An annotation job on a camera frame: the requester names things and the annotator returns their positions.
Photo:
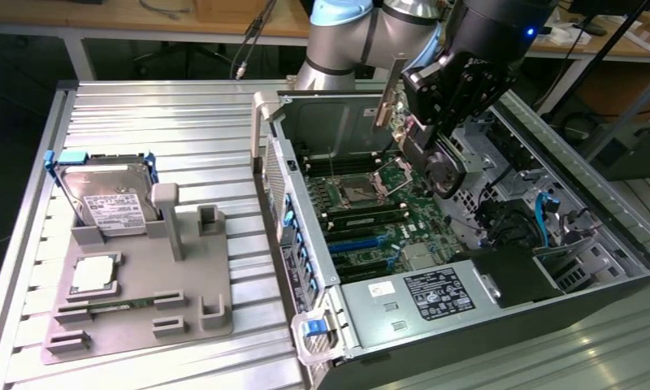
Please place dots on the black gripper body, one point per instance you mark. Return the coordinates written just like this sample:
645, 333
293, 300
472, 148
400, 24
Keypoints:
493, 28

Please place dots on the Nvidia graphics card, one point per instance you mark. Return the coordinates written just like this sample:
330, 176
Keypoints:
444, 174

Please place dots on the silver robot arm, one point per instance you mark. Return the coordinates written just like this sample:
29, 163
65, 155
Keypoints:
330, 44

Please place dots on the white orange desk gadget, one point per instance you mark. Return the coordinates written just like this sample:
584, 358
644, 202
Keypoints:
561, 36

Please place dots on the metal socket cover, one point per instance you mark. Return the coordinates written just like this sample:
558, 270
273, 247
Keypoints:
400, 161

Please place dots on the black computer mouse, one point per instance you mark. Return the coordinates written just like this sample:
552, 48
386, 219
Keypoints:
594, 29

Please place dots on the grey metal disk bay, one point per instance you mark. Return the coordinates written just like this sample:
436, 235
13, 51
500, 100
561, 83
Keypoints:
490, 170

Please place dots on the black monitor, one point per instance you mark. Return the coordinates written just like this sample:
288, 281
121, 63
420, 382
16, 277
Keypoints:
606, 6

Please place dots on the black tripod pole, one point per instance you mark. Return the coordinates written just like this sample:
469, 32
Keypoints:
613, 38

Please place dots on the thin locking lever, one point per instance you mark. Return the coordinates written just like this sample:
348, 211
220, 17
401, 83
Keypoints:
332, 162

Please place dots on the CPU socket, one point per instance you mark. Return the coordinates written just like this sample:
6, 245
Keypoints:
354, 191

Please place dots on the green RAM stick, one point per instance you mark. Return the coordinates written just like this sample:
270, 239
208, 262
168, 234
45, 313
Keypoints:
368, 221
126, 304

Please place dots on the green motherboard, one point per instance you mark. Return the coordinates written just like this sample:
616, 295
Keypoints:
406, 235

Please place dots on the black expansion slot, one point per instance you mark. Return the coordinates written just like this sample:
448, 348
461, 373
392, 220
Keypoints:
352, 234
365, 275
360, 265

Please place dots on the blue expansion slot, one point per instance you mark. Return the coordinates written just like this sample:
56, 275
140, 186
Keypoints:
357, 244

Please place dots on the silver chipset heatsink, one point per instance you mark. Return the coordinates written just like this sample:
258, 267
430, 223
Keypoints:
420, 258

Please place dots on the black office chair base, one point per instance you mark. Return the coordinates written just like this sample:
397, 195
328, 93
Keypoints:
189, 57

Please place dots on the black plastic air shroud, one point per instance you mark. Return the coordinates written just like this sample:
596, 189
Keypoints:
514, 276

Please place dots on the slotted grey disk bay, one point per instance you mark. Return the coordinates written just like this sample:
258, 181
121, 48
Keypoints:
569, 270

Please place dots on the grey power supply unit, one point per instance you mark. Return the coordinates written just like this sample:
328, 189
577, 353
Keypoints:
390, 321

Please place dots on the black PC case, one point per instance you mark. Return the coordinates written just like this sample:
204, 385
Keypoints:
520, 337

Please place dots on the grey corner clamp blue latch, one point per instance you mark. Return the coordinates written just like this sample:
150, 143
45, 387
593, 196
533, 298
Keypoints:
317, 337

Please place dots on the hard disk drive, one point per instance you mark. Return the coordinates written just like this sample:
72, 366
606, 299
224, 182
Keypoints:
113, 207

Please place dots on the grey parts rack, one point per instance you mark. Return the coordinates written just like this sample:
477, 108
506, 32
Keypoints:
140, 284

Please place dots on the silver CPU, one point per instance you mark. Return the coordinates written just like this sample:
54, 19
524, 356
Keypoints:
94, 274

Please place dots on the wooden desk white frame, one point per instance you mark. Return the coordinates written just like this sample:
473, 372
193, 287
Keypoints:
86, 16
574, 50

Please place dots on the black chassis intrusion switch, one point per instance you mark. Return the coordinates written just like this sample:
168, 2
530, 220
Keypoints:
292, 165

